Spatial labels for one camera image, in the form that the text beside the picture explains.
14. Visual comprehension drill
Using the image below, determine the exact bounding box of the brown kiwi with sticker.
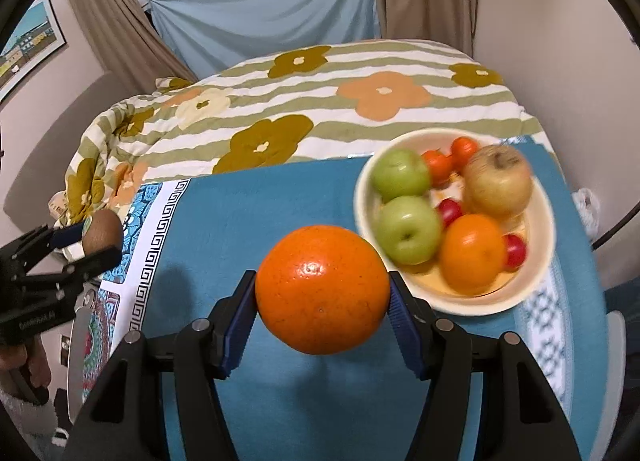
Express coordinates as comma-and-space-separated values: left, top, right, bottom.
81, 208, 124, 255

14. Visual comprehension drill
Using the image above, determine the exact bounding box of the large orange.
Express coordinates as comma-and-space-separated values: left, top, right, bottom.
438, 214, 506, 296
255, 225, 390, 355

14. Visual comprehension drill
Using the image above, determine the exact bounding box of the green apple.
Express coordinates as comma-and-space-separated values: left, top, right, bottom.
374, 195, 444, 266
370, 149, 432, 203

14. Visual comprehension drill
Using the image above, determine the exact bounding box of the large red tomato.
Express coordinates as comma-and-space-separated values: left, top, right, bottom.
504, 233, 527, 271

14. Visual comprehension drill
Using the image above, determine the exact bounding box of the small mandarin orange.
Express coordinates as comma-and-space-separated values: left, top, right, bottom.
450, 137, 480, 174

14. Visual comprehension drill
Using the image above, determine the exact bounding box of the left hand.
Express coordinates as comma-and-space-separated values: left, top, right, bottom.
0, 335, 52, 406

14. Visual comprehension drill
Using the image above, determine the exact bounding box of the cream ceramic bowl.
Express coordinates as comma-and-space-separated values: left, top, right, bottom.
354, 128, 556, 317

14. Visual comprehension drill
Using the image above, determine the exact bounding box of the yellow red apple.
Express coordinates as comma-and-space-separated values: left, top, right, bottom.
462, 144, 533, 220

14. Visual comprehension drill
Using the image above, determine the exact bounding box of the white plastic bag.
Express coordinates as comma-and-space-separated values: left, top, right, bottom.
572, 188, 600, 242

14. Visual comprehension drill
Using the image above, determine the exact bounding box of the framed houses picture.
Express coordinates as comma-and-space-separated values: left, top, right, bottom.
0, 0, 66, 101

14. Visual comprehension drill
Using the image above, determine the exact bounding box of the left beige curtain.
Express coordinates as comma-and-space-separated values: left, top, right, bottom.
69, 0, 198, 96

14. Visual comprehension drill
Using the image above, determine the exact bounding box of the floral striped duvet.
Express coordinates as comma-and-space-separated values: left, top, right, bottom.
49, 39, 548, 227

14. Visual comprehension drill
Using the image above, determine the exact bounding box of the light blue hanging sheet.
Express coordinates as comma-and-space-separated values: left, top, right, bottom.
151, 0, 381, 78

